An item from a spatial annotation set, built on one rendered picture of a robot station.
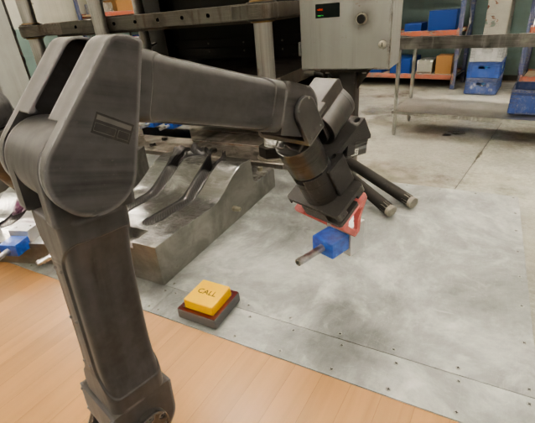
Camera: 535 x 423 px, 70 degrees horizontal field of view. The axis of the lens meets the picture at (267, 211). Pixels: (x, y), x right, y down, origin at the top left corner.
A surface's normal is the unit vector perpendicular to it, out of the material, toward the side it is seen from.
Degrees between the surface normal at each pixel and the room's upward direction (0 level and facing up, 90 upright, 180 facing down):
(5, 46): 90
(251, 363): 0
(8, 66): 90
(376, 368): 0
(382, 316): 0
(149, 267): 90
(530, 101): 92
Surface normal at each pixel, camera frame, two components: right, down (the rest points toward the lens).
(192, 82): 0.79, 0.20
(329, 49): -0.46, 0.44
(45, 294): -0.07, -0.88
